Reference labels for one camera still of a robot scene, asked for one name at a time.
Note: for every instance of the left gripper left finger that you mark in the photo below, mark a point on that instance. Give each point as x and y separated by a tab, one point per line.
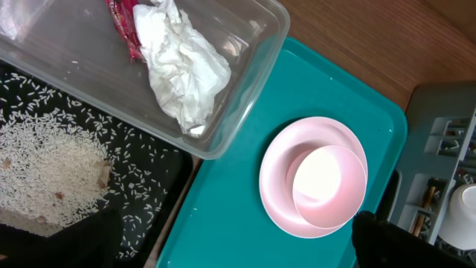
92	242

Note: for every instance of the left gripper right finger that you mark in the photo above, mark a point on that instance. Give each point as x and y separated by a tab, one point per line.
379	243

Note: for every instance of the pink bowl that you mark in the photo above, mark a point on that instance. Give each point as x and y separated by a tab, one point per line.
327	185

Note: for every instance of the grey bowl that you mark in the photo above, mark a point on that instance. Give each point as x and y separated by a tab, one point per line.
458	225

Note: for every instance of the wooden chopstick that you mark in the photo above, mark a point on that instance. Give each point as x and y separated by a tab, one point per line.
432	186

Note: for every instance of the rice leftovers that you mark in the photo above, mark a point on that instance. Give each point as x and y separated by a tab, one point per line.
48	171

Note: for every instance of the pink plate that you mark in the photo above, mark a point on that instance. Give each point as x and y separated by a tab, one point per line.
305	134

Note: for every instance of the white napkin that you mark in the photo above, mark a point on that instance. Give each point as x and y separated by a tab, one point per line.
185	70

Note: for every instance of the red snack wrapper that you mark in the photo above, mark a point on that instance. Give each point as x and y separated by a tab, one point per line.
122	16

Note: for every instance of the grey dishwasher rack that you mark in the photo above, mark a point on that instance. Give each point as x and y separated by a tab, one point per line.
440	145

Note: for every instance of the black tray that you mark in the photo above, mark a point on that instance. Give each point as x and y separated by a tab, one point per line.
148	167

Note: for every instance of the clear plastic bin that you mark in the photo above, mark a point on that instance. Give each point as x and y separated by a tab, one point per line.
74	45

